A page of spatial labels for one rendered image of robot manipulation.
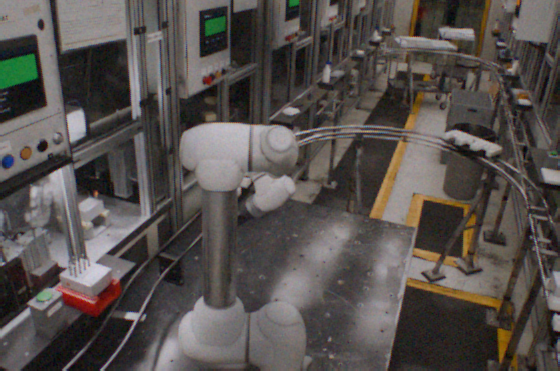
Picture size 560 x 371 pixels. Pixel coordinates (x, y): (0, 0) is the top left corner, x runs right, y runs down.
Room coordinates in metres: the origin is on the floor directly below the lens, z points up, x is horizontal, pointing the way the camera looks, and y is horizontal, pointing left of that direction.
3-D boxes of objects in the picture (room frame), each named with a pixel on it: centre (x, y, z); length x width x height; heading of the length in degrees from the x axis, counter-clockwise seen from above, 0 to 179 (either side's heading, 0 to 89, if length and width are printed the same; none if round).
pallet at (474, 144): (2.82, -1.25, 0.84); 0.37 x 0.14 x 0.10; 38
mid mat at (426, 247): (3.14, -1.31, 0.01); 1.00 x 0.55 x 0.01; 160
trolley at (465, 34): (7.60, -2.75, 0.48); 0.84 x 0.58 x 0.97; 168
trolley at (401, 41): (6.54, -1.94, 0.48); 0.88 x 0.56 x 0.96; 88
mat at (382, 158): (5.72, -1.42, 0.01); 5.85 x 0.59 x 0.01; 160
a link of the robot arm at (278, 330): (1.09, -0.02, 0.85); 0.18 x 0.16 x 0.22; 92
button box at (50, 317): (1.00, 0.66, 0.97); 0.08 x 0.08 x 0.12; 70
